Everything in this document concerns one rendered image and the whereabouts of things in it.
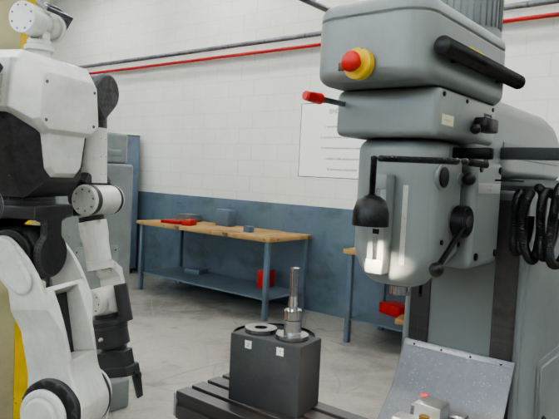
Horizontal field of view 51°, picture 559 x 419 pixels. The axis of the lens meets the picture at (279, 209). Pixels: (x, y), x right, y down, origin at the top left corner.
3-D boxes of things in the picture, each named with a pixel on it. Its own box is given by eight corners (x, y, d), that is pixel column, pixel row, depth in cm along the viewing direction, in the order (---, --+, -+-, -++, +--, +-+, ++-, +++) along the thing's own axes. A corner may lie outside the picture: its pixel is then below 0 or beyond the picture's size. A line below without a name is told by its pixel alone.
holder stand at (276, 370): (296, 419, 149) (300, 342, 148) (227, 399, 161) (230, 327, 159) (318, 404, 160) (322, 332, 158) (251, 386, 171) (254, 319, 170)
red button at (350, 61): (356, 70, 108) (357, 48, 108) (338, 71, 111) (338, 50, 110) (365, 72, 111) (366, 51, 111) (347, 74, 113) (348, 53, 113)
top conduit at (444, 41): (450, 53, 105) (452, 33, 105) (428, 55, 108) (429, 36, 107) (525, 89, 140) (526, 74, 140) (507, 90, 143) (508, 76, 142)
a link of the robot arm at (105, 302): (81, 337, 146) (73, 293, 146) (106, 327, 156) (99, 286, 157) (119, 332, 143) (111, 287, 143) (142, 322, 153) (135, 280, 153)
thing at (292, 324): (294, 329, 160) (294, 310, 159) (304, 334, 156) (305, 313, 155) (279, 332, 157) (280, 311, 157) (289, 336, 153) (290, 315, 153)
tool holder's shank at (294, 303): (294, 307, 158) (296, 266, 158) (301, 309, 156) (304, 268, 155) (284, 308, 156) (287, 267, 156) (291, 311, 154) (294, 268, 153)
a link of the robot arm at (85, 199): (57, 214, 147) (57, 125, 146) (88, 213, 159) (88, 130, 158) (96, 216, 143) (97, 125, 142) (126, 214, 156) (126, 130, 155)
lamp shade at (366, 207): (348, 225, 112) (350, 193, 112) (354, 223, 119) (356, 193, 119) (386, 228, 110) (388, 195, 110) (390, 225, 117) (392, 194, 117)
